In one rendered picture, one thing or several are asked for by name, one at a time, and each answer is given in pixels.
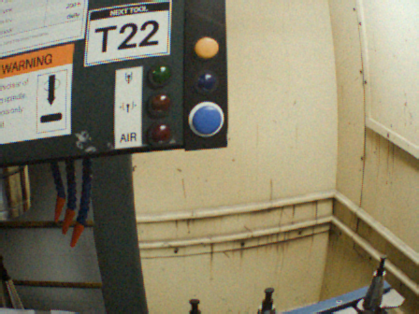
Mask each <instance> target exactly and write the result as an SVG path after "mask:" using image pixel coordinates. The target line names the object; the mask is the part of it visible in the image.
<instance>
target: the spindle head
mask: <svg viewBox="0 0 419 314"><path fill-rule="evenodd" d="M158 1H164V0H88V6H87V15H86V24H85V30H84V31H85V34H84V38H83V39H77V40H71V41H68V42H64V43H58V44H52V45H51V46H46V47H41V48H36V49H34V50H25V51H22V52H18V53H13V54H9V55H8V56H3V57H0V60H4V59H8V58H13V57H15V56H20V55H25V54H26V53H32V52H37V51H41V50H48V49H54V48H56V47H61V46H66V45H71V44H74V49H73V51H74V53H73V60H72V62H73V64H72V72H71V73H72V78H71V83H72V84H71V101H70V106H71V110H70V118H71V122H70V130H71V134H66V135H59V136H51V137H43V138H36V139H29V140H22V141H16V142H8V143H3V144H0V168H6V167H11V166H24V165H29V164H48V163H55V162H61V161H77V160H84V159H92V158H100V157H109V156H117V155H126V154H136V153H145V152H155V151H165V150H185V147H184V94H183V90H184V58H185V47H184V35H185V0H171V1H172V5H171V19H170V29H171V31H170V46H169V55H153V56H152V57H139V58H136V59H127V60H121V61H116V62H107V63H105V64H93V65H89V66H84V62H85V60H84V57H85V50H86V48H85V45H86V39H87V36H86V35H87V29H88V26H87V24H88V19H89V16H88V15H89V11H92V10H96V9H99V8H106V7H118V6H125V5H129V4H138V3H148V2H158ZM160 62H164V63H167V64H170V65H171V67H172V68H173V70H174V75H173V77H172V80H171V81H170V82H169V83H168V84H166V85H164V86H162V87H156V86H154V85H153V84H152V83H150V82H149V79H148V77H149V72H150V69H151V68H152V66H153V65H154V64H157V63H160ZM138 66H142V71H143V74H142V88H141V95H142V104H141V120H142V126H141V146H138V147H129V148H119V149H115V134H114V123H115V115H114V108H115V96H114V95H115V83H116V78H115V75H116V70H123V69H125V68H136V67H138ZM158 91H164V92H167V93H170V94H171V95H172V97H173V100H174V101H173V106H172V108H171V109H170V110H169V112H168V113H167V114H166V115H163V116H158V117H156V116H153V115H152V114H151V113H150V111H149V108H148V100H149V98H150V96H151V95H152V94H153V93H155V92H158ZM156 121H166V122H168V123H169V124H170V125H171V127H172V128H173V133H174V134H173V138H172V140H171V141H170V143H169V144H167V145H166V146H164V147H155V146H154V145H152V144H151V143H150V140H149V139H148V130H149V128H150V126H151V125H152V124H153V123H154V122H156Z"/></svg>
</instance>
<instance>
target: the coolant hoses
mask: <svg viewBox="0 0 419 314"><path fill-rule="evenodd" d="M92 159H93V158H92ZM92 159H84V160H83V161H82V166H83V167H82V173H83V176H82V180H83V182H82V184H81V187H82V191H81V199H80V201H81V202H80V205H79V211H78V216H77V221H76V222H75V224H74V225H75V227H74V228H73V229H74V231H73V235H72V238H71V242H70V247H72V248H74V246H75V244H77V243H76V242H77V241H78V239H79V237H80V235H81V233H82V232H83V230H84V225H86V219H87V218H88V217H89V214H88V212H89V211H90V208H89V205H90V204H91V199H90V197H92V191H91V189H92V187H93V184H92V183H91V182H93V176H92V173H93V169H92V166H93V161H92ZM74 164H75V161H65V165H66V167H65V172H66V173H67V174H66V179H67V187H68V188H67V192H68V196H67V200H68V202H67V203H66V205H67V206H68V208H67V209H66V210H65V217H64V220H65V221H64V225H63V230H62V232H63V234H64V235H66V232H67V229H69V228H68V227H69V226H70V224H71V222H72V221H73V220H72V219H74V216H75V211H74V209H77V204H76V202H77V199H78V198H77V196H76V194H77V193H78V190H77V188H76V187H77V182H76V174H75V170H76V168H75V166H74ZM50 165H51V171H52V177H53V178H54V183H55V185H56V191H57V192H58V193H57V198H56V205H55V211H54V212H55V215H54V220H55V221H59V220H58V219H59V218H60V215H61V211H62V209H63V206H64V204H65V199H66V193H65V185H64V184H63V182H64V180H63V179H62V177H61V176H62V172H61V171H60V166H59V164H58V162H55V163H50Z"/></svg>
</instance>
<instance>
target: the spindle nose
mask: <svg viewBox="0 0 419 314"><path fill-rule="evenodd" d="M30 195H31V187H30V177H29V166H28V165H24V166H11V167H6V168H0V221H8V220H14V219H17V218H18V217H20V216H22V215H23V214H25V212H27V210H28V209H29V208H30V206H31V204H32V203H31V196H30Z"/></svg>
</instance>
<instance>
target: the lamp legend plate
mask: <svg viewBox="0 0 419 314"><path fill-rule="evenodd" d="M142 74H143V71H142V66H138V67H136V68H125V69H123V70H116V75H115V78H116V83H115V95H114V96H115V108H114V115H115V123H114V134H115V149H119V148H129V147H138V146H141V126H142V120H141V104H142V95H141V88H142Z"/></svg>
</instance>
